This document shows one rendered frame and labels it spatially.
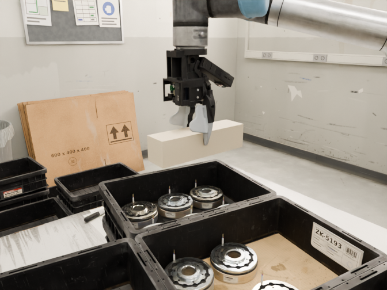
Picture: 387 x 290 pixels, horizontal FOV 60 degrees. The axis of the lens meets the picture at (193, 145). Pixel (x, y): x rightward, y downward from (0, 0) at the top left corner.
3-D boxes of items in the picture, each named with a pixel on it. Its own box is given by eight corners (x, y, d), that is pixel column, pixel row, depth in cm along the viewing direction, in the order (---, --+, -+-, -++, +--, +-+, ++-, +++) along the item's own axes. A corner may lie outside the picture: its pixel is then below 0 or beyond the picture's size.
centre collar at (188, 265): (191, 262, 71) (191, 259, 71) (205, 275, 67) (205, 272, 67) (171, 271, 68) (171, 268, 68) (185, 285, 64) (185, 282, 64)
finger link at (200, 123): (188, 149, 73) (181, 107, 72) (209, 144, 77) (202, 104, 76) (197, 148, 71) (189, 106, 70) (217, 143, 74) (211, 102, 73)
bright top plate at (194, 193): (208, 184, 109) (208, 182, 109) (229, 195, 102) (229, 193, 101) (183, 192, 104) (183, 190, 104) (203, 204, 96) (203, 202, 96)
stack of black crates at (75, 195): (125, 226, 217) (120, 161, 203) (149, 248, 194) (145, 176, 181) (63, 248, 194) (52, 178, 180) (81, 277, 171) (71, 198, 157)
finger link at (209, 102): (198, 124, 75) (192, 86, 75) (205, 123, 76) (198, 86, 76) (212, 122, 72) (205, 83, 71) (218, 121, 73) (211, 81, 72)
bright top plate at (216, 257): (242, 240, 79) (242, 238, 79) (266, 266, 70) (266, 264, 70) (203, 250, 75) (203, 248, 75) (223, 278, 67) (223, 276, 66)
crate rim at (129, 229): (217, 165, 112) (217, 158, 111) (279, 201, 87) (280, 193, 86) (97, 190, 94) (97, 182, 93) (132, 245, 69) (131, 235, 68)
